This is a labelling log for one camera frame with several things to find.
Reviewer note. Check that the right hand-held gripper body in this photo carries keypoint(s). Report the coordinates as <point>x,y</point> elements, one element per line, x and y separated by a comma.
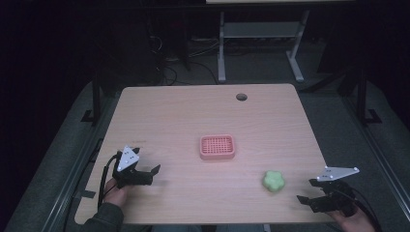
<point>338,198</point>

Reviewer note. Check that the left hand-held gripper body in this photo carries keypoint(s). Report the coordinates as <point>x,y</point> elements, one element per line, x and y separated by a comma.
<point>129,175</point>

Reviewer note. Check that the green flower-shaped soap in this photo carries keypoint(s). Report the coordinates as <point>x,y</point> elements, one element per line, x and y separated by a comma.
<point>273,181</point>

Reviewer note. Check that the pink soap dish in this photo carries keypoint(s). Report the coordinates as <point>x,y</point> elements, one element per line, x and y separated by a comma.
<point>217,147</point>

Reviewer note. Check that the person's left hand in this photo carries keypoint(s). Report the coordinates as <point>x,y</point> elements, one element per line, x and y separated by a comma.
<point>114,195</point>

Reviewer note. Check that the person's right hand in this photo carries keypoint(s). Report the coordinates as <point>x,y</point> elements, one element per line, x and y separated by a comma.
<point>353,224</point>

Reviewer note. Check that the grey tape strip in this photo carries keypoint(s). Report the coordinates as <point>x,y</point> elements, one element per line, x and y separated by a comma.
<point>86,194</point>

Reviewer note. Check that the black metal stand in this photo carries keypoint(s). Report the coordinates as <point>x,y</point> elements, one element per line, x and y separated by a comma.
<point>95,100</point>
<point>362,96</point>

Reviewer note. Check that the white metal stand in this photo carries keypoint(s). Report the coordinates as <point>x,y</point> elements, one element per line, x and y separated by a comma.
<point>257,30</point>

